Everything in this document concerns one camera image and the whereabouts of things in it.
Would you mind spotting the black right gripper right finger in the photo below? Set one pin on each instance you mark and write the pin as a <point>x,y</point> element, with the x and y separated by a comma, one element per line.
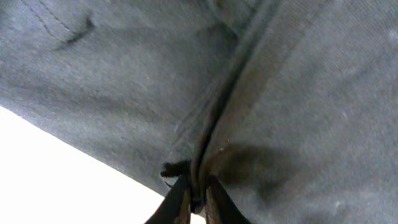
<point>219,207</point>

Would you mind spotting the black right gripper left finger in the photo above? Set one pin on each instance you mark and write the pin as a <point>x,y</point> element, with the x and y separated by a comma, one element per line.
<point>175,207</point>

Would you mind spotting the black t-shirt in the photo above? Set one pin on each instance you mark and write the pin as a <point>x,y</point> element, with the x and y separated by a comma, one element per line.
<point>292,104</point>

